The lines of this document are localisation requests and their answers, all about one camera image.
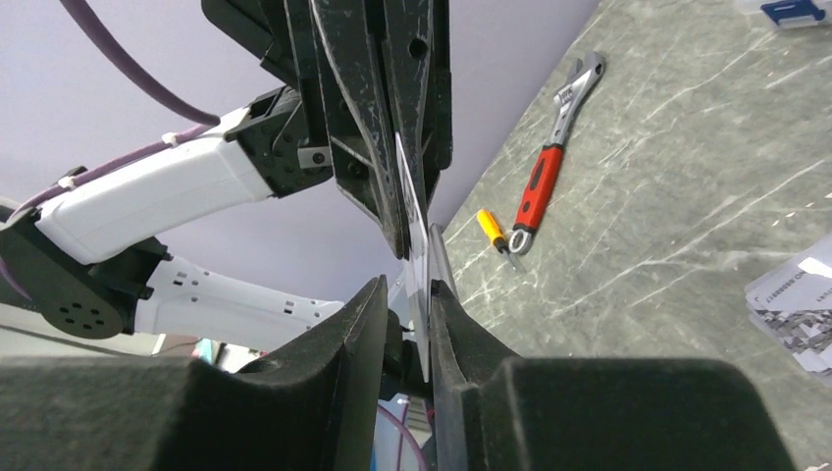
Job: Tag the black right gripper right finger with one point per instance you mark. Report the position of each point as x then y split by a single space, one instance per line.
497 410

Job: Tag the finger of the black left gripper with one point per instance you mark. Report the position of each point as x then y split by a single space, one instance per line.
417 58
351 53

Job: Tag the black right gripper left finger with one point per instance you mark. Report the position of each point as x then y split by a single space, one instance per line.
309 405

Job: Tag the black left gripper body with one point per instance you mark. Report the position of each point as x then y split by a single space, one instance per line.
274 125

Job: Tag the silver VIP card top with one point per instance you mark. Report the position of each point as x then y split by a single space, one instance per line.
416 267

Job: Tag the silver vip card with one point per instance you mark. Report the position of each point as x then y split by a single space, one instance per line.
416 267
792 305

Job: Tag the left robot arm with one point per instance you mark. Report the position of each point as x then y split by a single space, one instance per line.
85 254

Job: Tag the silver VIP card bottom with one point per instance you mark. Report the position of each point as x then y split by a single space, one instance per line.
792 305

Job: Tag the clear plastic organizer box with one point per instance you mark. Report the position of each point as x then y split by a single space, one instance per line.
787 13

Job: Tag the orange-handled screwdriver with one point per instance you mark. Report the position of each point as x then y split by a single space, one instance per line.
496 237

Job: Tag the red-handled adjustable wrench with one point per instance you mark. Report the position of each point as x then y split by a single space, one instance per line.
568 99

